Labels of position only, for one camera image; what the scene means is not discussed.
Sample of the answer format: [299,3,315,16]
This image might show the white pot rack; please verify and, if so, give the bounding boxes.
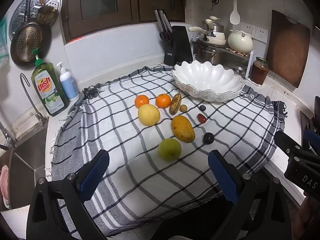
[192,40,256,80]

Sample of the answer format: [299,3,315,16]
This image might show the steel-handled knife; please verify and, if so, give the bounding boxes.
[158,10,168,32]
[154,9,164,32]
[162,11,173,33]

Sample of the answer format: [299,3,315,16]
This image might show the browned small banana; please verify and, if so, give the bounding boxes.
[169,92,182,115]

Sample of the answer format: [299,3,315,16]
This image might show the steel pot cream knob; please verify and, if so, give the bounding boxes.
[202,16,225,33]

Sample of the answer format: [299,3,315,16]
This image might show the white rice paddle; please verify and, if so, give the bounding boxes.
[230,0,241,25]

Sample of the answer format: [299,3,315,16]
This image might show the yellow mango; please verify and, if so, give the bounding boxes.
[171,115,196,143]

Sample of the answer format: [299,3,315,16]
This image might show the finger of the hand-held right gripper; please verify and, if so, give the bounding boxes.
[304,129,320,155]
[274,130,304,160]

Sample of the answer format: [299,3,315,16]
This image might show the hanging frying pan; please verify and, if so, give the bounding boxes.
[10,0,52,69]

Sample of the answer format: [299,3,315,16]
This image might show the dark purple plum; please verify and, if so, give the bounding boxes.
[203,132,215,145]

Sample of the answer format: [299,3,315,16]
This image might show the thin steel faucet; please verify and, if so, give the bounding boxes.
[20,73,49,128]

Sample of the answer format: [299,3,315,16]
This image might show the white blue pump bottle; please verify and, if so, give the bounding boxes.
[56,62,80,102]

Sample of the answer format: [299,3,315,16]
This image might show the glass jar red sauce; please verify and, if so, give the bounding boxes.
[251,57,269,85]

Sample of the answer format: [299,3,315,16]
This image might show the green dish soap bottle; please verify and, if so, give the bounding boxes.
[31,49,70,117]

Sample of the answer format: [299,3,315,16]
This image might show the white scalloped bowl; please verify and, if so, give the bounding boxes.
[171,60,246,102]

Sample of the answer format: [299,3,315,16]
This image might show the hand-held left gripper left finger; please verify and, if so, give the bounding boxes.
[26,149,110,240]

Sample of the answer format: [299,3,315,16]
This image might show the small brass ladle pot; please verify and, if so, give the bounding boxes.
[36,0,60,26]

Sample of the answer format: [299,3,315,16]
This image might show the black white checked cloth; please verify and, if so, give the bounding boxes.
[45,65,288,237]

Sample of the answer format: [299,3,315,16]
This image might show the black kitchen scissors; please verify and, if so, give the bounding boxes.
[159,30,174,48]

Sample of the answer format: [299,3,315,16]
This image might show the pink plastic basin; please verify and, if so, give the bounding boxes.
[0,165,12,209]

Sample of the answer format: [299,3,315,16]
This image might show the person's right hand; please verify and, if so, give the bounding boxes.
[295,192,320,240]

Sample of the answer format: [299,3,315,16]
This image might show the round yellow citrus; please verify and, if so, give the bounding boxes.
[138,104,160,126]

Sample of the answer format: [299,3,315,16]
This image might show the black knife block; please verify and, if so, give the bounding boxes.
[164,26,193,65]

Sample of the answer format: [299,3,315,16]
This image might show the cream round kettle pot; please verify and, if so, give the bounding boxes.
[228,29,255,54]

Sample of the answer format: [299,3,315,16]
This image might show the brown wooden cutting board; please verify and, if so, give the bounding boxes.
[265,10,311,88]

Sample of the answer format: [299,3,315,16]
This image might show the large steel pot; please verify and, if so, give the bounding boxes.
[194,42,248,67]

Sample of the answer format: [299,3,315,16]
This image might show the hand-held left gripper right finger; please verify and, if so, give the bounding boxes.
[207,149,292,240]

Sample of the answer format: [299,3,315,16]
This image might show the orange tangerine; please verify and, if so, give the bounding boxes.
[155,93,171,108]
[134,94,150,108]

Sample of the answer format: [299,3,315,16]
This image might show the dark wooden window frame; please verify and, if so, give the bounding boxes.
[59,0,186,45]

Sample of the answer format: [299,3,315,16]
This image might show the white wall socket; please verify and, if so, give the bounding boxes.
[255,26,268,43]
[232,22,256,40]

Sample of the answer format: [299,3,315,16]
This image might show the steel sink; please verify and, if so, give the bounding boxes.
[0,125,50,210]

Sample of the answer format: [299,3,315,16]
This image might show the round steel steamer rack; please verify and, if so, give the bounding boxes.
[9,0,62,42]

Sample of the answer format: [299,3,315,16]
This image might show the green round guava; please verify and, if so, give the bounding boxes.
[157,138,182,161]

